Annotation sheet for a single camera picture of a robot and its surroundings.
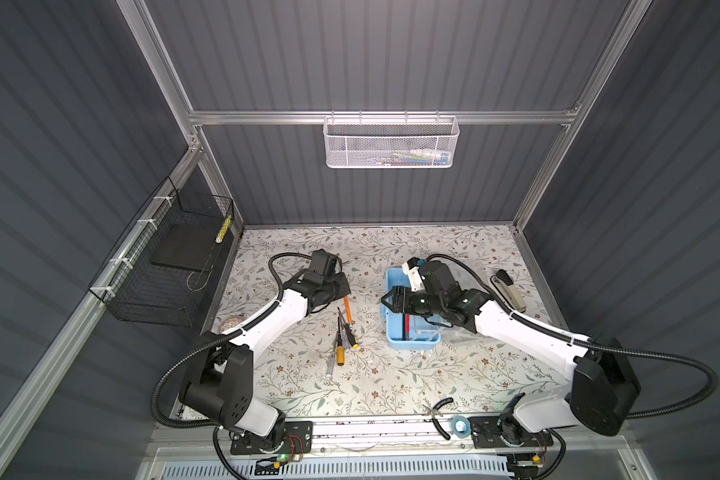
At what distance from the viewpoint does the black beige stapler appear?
97cm

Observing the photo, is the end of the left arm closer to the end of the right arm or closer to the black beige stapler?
the end of the right arm

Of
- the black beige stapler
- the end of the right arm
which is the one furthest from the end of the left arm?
the black beige stapler
